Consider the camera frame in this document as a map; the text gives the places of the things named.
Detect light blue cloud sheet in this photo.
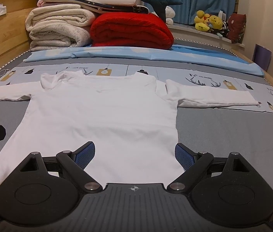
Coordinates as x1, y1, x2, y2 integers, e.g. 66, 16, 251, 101
24, 44, 264, 77

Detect purple box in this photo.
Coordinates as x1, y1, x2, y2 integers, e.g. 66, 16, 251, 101
252, 44, 272, 71

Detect grey patterned duvet cover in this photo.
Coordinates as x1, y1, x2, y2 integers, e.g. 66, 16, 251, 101
0, 53, 273, 189

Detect yellow plush toys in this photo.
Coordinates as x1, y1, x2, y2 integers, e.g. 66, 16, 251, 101
194, 10, 223, 32

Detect red folded blanket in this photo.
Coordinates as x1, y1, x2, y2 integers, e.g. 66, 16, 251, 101
90, 12, 174, 50

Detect cream folded blanket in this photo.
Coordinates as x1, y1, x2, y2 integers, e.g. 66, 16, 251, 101
25, 4, 96, 52

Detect white long-sleeve shirt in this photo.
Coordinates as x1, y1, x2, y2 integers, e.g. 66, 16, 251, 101
0, 71, 258, 185

